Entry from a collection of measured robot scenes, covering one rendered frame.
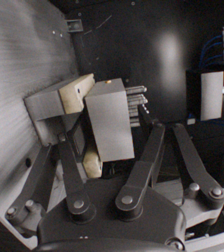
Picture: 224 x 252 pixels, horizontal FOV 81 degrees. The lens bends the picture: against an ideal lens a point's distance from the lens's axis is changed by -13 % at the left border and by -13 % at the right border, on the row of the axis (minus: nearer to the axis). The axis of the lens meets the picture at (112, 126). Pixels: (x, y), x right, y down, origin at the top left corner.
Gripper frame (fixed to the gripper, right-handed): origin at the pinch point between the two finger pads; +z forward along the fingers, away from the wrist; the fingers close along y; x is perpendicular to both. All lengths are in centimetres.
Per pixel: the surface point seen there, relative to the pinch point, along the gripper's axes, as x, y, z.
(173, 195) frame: -24.5, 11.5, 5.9
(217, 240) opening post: -18.2, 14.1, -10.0
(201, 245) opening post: -18.2, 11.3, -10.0
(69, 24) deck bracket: 21.2, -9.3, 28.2
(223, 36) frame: 12.2, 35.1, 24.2
